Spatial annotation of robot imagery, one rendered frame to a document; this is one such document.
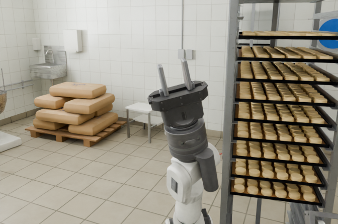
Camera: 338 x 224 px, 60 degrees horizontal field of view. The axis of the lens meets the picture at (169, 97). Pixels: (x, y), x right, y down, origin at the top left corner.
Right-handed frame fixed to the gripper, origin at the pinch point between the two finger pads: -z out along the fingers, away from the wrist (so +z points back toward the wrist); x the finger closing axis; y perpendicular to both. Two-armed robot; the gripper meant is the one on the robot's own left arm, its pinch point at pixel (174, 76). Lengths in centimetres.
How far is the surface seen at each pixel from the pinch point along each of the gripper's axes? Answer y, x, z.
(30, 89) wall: -451, -190, 139
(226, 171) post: -48, 21, 71
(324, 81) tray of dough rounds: -43, 65, 36
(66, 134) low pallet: -307, -118, 166
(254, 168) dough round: -51, 36, 77
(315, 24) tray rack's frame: -96, 98, 30
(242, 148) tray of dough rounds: -56, 33, 68
